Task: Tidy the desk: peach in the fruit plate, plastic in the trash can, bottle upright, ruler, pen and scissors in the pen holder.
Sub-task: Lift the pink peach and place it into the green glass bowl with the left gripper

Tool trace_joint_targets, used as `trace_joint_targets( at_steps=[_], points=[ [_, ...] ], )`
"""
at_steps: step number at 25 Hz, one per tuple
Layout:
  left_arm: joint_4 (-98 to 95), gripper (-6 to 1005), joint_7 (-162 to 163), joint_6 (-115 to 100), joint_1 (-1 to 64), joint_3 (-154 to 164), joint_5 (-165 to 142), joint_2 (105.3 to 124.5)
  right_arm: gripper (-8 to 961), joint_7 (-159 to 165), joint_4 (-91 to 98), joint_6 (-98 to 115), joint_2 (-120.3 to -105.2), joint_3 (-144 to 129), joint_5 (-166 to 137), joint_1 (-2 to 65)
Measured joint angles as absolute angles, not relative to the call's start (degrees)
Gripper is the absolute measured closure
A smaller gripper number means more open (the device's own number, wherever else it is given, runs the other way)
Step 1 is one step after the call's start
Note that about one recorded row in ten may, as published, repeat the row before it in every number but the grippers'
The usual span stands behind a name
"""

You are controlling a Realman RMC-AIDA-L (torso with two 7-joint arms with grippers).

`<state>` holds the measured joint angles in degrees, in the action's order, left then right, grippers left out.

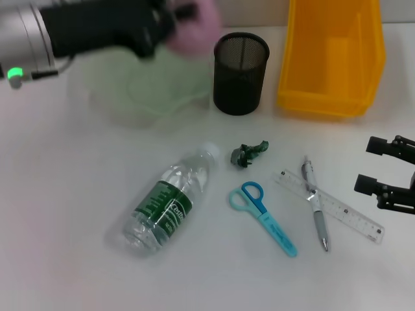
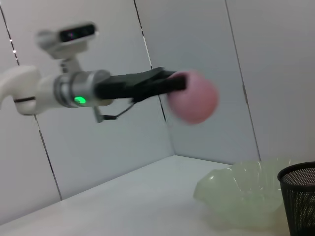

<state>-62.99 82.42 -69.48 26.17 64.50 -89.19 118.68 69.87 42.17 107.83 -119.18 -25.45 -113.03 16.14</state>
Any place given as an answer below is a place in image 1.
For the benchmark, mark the small green toy figure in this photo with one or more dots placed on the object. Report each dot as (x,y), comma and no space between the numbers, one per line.
(248,154)

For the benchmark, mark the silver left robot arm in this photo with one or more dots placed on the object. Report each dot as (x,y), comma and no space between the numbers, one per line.
(19,35)

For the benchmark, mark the clear green-label water bottle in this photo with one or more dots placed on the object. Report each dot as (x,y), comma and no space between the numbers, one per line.
(162,207)

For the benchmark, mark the black mesh pen holder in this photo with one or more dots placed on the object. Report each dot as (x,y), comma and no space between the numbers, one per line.
(240,87)

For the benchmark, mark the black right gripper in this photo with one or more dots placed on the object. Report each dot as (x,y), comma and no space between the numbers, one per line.
(412,179)

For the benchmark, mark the pink peach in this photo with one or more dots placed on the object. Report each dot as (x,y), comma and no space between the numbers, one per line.
(197,32)

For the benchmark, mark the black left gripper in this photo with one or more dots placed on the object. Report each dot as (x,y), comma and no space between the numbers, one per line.
(97,26)

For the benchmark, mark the yellow plastic bin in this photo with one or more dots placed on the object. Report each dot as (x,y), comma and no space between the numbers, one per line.
(327,64)

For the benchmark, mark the blue scissors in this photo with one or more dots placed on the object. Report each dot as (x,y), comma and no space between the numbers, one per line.
(275,231)

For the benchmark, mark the green glass fruit plate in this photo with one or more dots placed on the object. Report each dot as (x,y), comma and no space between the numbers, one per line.
(129,90)

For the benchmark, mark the silver ballpoint pen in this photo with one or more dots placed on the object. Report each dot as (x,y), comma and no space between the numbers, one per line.
(321,223)

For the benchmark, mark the clear plastic ruler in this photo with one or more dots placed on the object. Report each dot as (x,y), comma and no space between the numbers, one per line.
(350,214)

